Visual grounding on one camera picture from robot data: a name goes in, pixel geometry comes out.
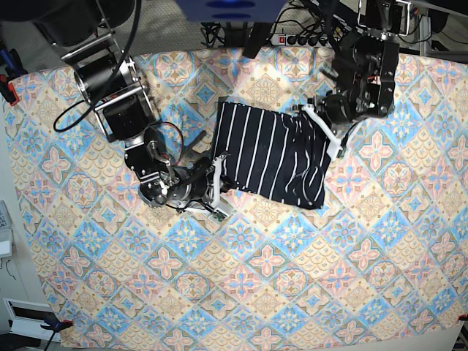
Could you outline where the patterned colourful tablecloth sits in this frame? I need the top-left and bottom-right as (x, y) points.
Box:
(2, 55), (467, 350)

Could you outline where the navy white striped T-shirt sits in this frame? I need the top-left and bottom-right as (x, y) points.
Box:
(212, 102), (331, 210)

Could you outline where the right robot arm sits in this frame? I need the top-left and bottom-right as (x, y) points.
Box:
(31, 1), (230, 220)

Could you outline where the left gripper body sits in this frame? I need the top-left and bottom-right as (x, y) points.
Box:
(314, 94), (360, 127)

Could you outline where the white box on floor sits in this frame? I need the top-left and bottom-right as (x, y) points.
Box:
(3, 298), (56, 341)

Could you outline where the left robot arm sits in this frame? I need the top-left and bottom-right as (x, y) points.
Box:
(298, 1), (411, 159)

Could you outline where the white power strip red switch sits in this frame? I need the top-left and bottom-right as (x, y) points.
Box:
(270, 34), (331, 48)

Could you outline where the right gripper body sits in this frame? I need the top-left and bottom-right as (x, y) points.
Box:
(160, 160), (214, 214)

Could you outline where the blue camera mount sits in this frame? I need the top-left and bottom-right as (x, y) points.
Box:
(175, 0), (285, 23)

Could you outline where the red black clamp left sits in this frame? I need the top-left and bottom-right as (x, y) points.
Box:
(0, 74), (19, 106)

